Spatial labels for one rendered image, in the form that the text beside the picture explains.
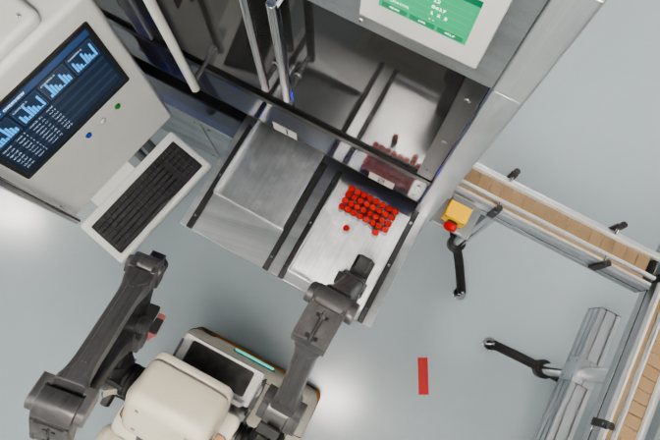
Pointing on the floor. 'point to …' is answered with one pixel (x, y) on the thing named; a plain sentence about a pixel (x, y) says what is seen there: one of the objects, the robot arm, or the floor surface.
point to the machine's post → (521, 77)
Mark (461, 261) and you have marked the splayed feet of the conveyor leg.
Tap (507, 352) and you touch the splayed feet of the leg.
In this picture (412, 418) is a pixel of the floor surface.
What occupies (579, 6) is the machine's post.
